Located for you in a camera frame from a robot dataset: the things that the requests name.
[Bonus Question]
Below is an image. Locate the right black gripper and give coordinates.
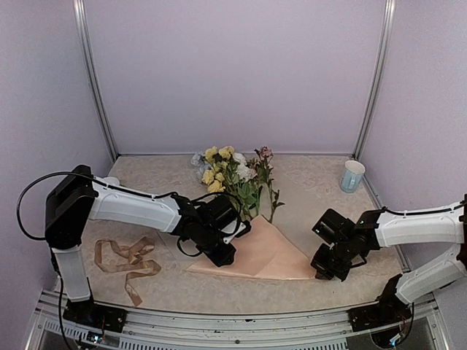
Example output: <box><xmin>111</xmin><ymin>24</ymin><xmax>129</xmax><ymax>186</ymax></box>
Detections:
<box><xmin>312</xmin><ymin>238</ymin><xmax>357</xmax><ymax>281</ymax></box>

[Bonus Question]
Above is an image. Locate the beige wrapping paper sheet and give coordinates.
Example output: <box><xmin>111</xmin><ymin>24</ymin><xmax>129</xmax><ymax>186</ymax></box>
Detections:
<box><xmin>156</xmin><ymin>214</ymin><xmax>317</xmax><ymax>281</ymax></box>

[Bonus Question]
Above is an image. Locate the white rose fake flower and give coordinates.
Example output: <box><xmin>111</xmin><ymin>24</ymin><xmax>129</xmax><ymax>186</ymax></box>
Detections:
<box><xmin>233</xmin><ymin>153</ymin><xmax>262</xmax><ymax>218</ymax></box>

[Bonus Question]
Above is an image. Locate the yellow rose fake flower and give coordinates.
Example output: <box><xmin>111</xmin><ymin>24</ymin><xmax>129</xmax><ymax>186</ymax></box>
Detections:
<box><xmin>201</xmin><ymin>145</ymin><xmax>252</xmax><ymax>219</ymax></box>

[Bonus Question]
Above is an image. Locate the pink fake flower stem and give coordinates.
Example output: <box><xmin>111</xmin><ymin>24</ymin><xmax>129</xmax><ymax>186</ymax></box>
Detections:
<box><xmin>253</xmin><ymin>157</ymin><xmax>285</xmax><ymax>223</ymax></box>

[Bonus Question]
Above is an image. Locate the blue hydrangea fake flower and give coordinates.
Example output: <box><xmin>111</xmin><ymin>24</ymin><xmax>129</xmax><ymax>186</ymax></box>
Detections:
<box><xmin>190</xmin><ymin>152</ymin><xmax>211</xmax><ymax>181</ymax></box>

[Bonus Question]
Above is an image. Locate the mauve bud fake flower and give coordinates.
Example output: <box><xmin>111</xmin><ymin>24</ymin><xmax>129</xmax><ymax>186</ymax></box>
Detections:
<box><xmin>255</xmin><ymin>146</ymin><xmax>274</xmax><ymax>170</ymax></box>

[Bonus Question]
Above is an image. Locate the tan satin ribbon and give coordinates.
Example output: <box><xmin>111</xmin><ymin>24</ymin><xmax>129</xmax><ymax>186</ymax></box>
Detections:
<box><xmin>94</xmin><ymin>236</ymin><xmax>161</xmax><ymax>307</ymax></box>

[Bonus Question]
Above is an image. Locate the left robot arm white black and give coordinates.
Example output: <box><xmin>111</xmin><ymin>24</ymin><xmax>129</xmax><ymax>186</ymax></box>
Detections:
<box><xmin>41</xmin><ymin>165</ymin><xmax>250</xmax><ymax>324</ymax></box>

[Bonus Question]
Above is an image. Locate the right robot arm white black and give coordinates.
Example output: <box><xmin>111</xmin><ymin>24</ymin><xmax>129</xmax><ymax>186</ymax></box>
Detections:
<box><xmin>311</xmin><ymin>201</ymin><xmax>466</xmax><ymax>324</ymax></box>

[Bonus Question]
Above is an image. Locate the light blue mug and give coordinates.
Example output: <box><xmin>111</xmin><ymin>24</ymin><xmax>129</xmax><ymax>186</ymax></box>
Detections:
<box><xmin>340</xmin><ymin>160</ymin><xmax>366</xmax><ymax>193</ymax></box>

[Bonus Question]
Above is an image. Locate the white bowl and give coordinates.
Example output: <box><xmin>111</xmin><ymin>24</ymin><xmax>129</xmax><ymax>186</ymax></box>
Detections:
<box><xmin>104</xmin><ymin>176</ymin><xmax>120</xmax><ymax>185</ymax></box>

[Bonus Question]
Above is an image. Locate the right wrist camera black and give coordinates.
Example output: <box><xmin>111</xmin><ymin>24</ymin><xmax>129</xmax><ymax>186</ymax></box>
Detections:
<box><xmin>312</xmin><ymin>209</ymin><xmax>355</xmax><ymax>244</ymax></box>

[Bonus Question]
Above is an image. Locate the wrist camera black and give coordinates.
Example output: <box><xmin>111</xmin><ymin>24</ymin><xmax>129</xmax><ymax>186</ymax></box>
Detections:
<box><xmin>312</xmin><ymin>209</ymin><xmax>355</xmax><ymax>244</ymax></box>
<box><xmin>193</xmin><ymin>193</ymin><xmax>251</xmax><ymax>244</ymax></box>

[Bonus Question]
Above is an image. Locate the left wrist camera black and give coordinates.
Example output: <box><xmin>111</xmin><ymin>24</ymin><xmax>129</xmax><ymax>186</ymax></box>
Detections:
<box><xmin>193</xmin><ymin>193</ymin><xmax>251</xmax><ymax>244</ymax></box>

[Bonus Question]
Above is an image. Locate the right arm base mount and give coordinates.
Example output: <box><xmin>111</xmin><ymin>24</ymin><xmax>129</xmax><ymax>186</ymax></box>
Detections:
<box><xmin>347</xmin><ymin>303</ymin><xmax>412</xmax><ymax>332</ymax></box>

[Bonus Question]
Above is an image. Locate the front aluminium rail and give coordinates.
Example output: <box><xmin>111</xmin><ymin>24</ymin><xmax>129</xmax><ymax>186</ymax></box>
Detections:
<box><xmin>34</xmin><ymin>289</ymin><xmax>439</xmax><ymax>350</ymax></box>

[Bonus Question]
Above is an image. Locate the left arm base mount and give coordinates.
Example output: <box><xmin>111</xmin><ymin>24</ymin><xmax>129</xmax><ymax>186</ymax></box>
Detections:
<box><xmin>63</xmin><ymin>303</ymin><xmax>127</xmax><ymax>333</ymax></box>

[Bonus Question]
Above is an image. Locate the right aluminium frame post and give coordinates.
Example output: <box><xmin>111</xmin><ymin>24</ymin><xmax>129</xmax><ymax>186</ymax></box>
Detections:
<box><xmin>352</xmin><ymin>0</ymin><xmax>397</xmax><ymax>160</ymax></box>

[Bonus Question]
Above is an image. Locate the aluminium frame post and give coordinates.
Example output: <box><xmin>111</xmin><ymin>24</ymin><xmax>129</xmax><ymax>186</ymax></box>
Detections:
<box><xmin>73</xmin><ymin>0</ymin><xmax>120</xmax><ymax>163</ymax></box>
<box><xmin>352</xmin><ymin>0</ymin><xmax>397</xmax><ymax>160</ymax></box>

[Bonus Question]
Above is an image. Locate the left aluminium frame post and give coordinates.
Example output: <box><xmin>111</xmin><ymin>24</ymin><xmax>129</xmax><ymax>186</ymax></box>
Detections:
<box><xmin>73</xmin><ymin>0</ymin><xmax>120</xmax><ymax>163</ymax></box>

